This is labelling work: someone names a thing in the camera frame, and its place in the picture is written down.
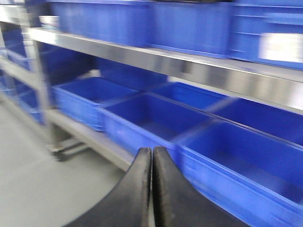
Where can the blue bin lower middle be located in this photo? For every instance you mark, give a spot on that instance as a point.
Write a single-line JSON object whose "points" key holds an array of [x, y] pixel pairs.
{"points": [[146, 120]]}

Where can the steel rack of bins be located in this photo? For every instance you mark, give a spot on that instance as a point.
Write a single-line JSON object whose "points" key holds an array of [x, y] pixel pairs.
{"points": [[270, 85]]}

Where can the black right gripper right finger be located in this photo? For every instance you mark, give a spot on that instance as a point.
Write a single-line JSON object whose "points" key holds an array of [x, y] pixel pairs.
{"points": [[176, 203]]}

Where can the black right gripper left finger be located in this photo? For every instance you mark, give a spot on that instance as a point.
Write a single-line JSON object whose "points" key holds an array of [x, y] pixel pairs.
{"points": [[127, 204]]}

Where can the blue bin lower right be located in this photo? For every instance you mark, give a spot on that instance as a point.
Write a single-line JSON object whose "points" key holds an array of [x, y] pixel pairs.
{"points": [[253, 176]]}

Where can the blue bin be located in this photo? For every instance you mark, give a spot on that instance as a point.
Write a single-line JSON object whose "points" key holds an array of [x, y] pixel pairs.
{"points": [[146, 120], [82, 99], [253, 176]]}

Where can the blue bin lower left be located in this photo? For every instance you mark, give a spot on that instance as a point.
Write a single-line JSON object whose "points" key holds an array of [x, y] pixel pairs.
{"points": [[82, 99]]}

